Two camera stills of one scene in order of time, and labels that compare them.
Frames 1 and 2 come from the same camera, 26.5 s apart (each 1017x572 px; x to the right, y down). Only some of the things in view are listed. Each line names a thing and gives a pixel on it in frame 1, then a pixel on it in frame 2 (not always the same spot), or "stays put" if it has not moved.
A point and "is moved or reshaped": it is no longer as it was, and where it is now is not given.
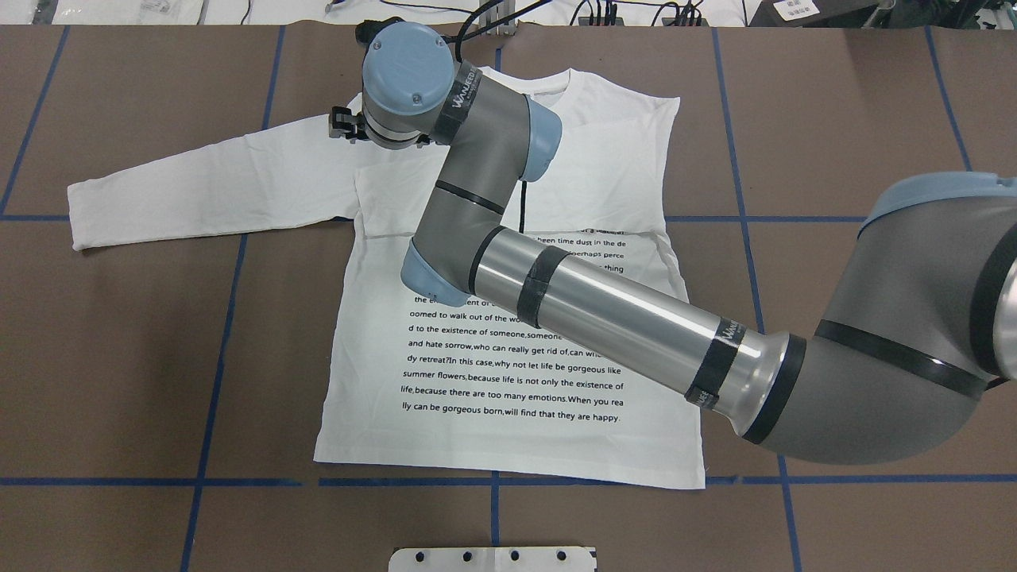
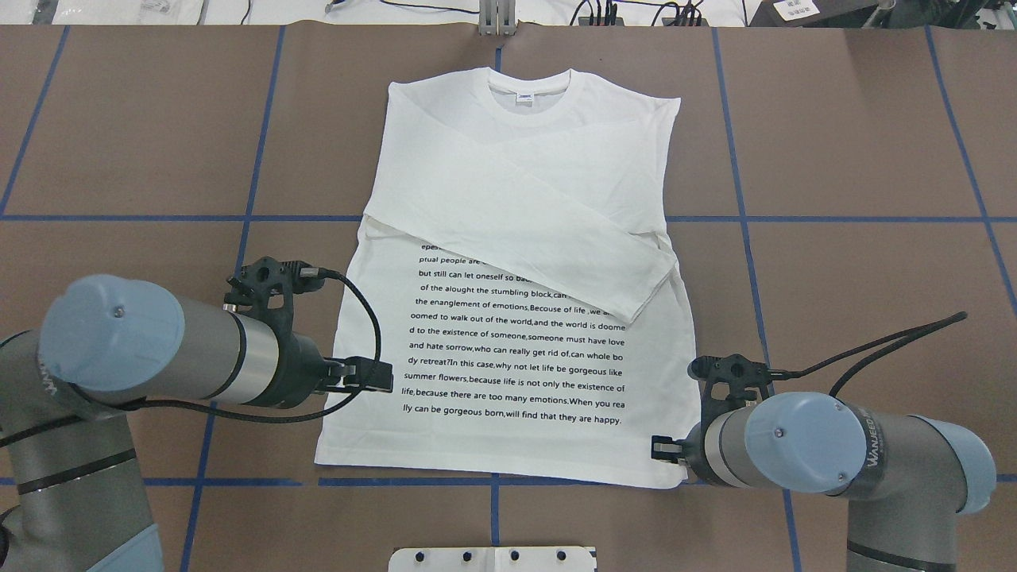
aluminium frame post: (496, 12) stays put
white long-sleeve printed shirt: (453, 385) is moved or reshaped
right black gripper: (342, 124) -> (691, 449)
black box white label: (812, 13) stays put
